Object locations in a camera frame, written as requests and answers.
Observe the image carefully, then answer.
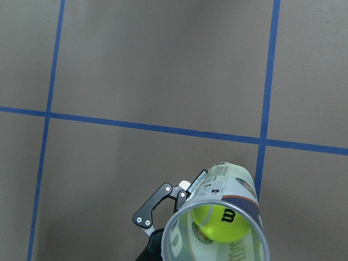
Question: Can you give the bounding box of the clear tennis ball can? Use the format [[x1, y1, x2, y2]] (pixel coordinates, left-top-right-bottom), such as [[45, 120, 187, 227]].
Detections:
[[161, 161, 270, 260]]

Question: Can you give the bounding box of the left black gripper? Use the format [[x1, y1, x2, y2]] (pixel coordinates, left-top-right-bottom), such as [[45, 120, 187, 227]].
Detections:
[[132, 169, 208, 261]]

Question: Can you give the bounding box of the yellow Wilson tennis ball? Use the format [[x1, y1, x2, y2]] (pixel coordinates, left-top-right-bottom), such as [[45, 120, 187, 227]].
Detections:
[[191, 204, 251, 243]]

